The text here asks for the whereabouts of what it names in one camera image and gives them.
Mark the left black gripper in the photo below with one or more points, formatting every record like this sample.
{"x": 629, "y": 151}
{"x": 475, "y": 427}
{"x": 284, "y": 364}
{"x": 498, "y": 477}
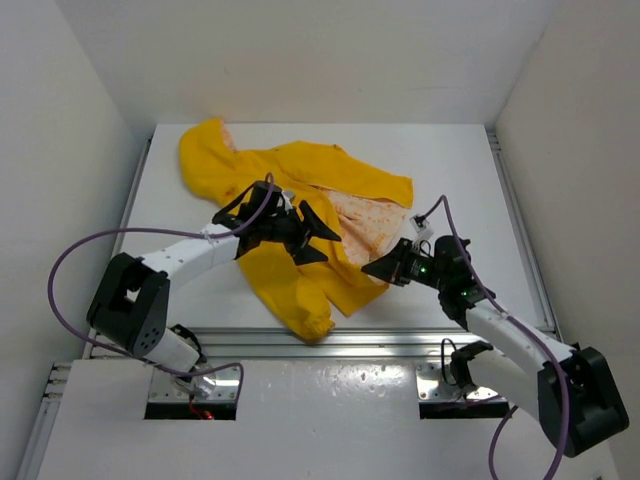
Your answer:
{"x": 306, "y": 252}

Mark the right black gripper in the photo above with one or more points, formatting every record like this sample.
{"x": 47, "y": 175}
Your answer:
{"x": 392, "y": 267}

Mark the yellow hooded jacket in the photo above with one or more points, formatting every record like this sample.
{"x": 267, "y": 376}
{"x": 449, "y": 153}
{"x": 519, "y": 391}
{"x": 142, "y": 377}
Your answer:
{"x": 365, "y": 205}

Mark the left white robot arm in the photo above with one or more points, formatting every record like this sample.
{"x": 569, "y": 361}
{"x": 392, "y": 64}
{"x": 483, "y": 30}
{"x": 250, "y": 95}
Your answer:
{"x": 130, "y": 306}

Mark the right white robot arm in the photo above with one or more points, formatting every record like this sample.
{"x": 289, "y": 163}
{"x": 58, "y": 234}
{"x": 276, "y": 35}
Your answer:
{"x": 570, "y": 391}

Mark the white front cover panel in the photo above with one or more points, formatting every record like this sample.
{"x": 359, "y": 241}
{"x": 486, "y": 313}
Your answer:
{"x": 295, "y": 420}

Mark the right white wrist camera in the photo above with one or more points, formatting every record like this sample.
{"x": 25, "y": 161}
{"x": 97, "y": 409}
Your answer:
{"x": 422, "y": 228}

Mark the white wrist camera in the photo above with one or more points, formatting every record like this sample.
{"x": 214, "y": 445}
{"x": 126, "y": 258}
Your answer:
{"x": 285, "y": 199}
{"x": 422, "y": 228}

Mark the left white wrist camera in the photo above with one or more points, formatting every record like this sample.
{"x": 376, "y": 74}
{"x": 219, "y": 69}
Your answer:
{"x": 285, "y": 199}

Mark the aluminium front rail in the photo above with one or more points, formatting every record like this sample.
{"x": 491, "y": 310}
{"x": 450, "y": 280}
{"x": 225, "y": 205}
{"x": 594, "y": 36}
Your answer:
{"x": 272, "y": 343}

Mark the aluminium rail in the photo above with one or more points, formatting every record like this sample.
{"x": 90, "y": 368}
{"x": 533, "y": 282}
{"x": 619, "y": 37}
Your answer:
{"x": 60, "y": 370}
{"x": 544, "y": 309}
{"x": 272, "y": 343}

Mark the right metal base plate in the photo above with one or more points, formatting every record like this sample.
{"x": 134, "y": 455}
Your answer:
{"x": 433, "y": 389}

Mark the metal base plate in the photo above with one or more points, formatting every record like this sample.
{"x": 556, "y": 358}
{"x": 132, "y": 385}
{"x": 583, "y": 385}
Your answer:
{"x": 221, "y": 386}
{"x": 433, "y": 389}

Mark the aluminium right side rail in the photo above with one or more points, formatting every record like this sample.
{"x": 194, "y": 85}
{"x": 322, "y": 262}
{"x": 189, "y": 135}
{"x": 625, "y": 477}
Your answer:
{"x": 544, "y": 309}

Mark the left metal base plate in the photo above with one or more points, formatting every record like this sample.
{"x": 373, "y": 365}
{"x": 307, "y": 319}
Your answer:
{"x": 221, "y": 386}

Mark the aluminium left side rail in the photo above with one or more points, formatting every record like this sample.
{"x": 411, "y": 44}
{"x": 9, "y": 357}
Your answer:
{"x": 60, "y": 370}

